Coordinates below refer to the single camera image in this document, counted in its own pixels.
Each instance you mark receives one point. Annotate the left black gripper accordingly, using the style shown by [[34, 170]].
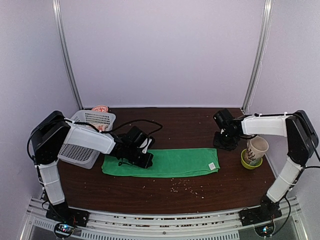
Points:
[[145, 163]]

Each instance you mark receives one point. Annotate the white perforated plastic basket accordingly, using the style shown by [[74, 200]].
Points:
[[84, 142]]

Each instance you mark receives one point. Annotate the left aluminium frame post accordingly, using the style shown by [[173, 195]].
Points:
[[65, 53]]

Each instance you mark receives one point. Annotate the right aluminium frame post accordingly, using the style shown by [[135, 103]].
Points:
[[260, 51]]

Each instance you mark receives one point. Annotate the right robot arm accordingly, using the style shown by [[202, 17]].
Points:
[[308, 187]]

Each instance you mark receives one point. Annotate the green microfiber towel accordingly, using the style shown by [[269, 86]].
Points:
[[168, 163]]

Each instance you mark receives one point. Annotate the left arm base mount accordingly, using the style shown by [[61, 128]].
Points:
[[67, 219]]

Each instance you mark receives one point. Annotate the green bowl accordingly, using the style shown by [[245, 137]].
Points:
[[251, 162]]

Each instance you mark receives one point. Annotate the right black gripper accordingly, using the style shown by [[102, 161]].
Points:
[[217, 144]]

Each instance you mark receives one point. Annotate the white coral pattern mug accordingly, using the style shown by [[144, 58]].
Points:
[[256, 148]]

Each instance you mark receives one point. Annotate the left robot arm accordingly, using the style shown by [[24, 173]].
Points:
[[47, 139]]

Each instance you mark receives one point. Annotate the aluminium frame post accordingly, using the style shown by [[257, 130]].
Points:
[[65, 53], [260, 51]]

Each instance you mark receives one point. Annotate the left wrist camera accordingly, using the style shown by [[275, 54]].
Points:
[[139, 139]]

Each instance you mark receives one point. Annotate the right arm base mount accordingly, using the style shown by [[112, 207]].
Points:
[[262, 217]]

